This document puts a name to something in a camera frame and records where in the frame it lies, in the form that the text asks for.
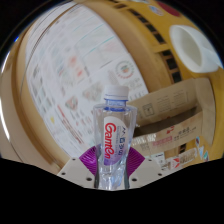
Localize clear plastic water bottle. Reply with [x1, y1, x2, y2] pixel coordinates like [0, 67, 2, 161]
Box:
[92, 84, 138, 191]

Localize brown cardboard box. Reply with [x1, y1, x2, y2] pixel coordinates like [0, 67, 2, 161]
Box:
[128, 78, 214, 158]

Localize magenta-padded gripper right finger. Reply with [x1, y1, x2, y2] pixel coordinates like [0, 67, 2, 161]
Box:
[125, 146, 165, 190]

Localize printed paper wall posters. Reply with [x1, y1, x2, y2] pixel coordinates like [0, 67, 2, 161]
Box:
[24, 0, 150, 159]

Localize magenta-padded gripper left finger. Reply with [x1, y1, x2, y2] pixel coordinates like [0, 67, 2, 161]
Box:
[57, 145, 101, 190]

